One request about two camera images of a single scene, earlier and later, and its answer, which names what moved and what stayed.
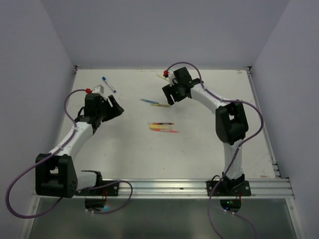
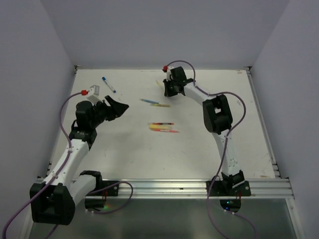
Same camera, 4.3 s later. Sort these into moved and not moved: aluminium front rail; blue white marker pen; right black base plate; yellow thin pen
Moved: yellow thin pen
Not moved: aluminium front rail; right black base plate; blue white marker pen
